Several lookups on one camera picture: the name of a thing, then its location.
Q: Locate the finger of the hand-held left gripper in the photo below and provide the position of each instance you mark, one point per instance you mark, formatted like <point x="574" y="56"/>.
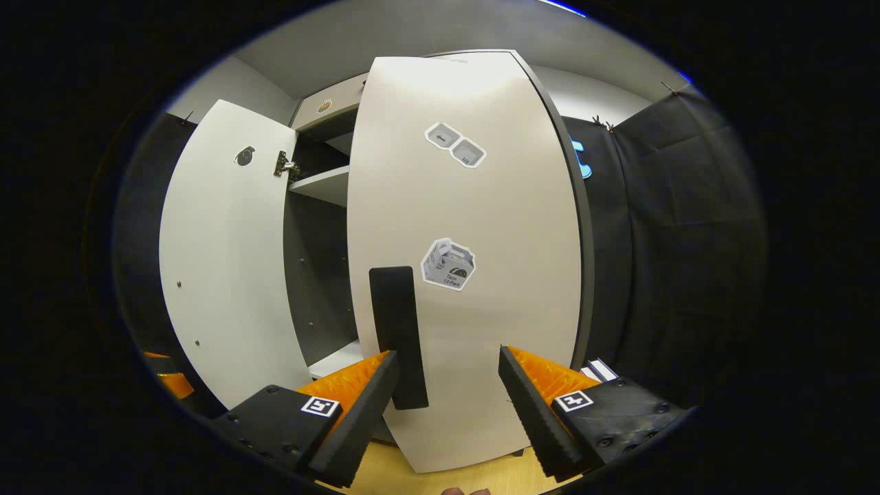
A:
<point x="172" y="378"/>

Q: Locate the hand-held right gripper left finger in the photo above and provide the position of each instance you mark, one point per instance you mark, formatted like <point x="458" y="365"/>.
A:
<point x="350" y="426"/>

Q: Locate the white and grey cabinet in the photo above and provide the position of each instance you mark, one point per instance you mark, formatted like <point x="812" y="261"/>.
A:
<point x="320" y="275"/>

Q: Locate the metal door hinge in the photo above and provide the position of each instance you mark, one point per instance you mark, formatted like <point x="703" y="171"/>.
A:
<point x="285" y="166"/>

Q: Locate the black backdrop cloth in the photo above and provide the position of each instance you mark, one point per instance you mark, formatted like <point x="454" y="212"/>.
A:
<point x="687" y="240"/>

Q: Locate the white cabinet shelf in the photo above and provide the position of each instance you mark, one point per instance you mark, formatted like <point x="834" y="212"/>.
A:
<point x="323" y="185"/>
<point x="340" y="361"/>

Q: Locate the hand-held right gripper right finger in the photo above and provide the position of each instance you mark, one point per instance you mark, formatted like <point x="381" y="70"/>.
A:
<point x="543" y="426"/>

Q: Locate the long ceiling light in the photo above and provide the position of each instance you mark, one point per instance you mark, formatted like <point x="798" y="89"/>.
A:
<point x="560" y="7"/>

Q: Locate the white cabinet door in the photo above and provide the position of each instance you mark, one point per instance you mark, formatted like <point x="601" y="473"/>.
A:
<point x="227" y="261"/>
<point x="481" y="206"/>

